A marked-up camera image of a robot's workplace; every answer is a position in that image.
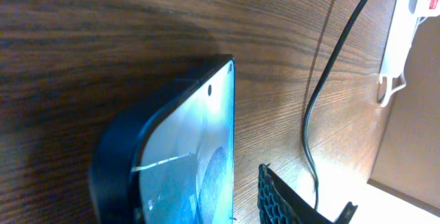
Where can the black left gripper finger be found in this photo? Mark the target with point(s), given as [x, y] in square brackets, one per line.
[279, 204]

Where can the blue Galaxy smartphone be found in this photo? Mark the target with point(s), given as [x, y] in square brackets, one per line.
[170, 157]

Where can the white power strip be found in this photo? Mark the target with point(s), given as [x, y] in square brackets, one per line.
[406, 16]

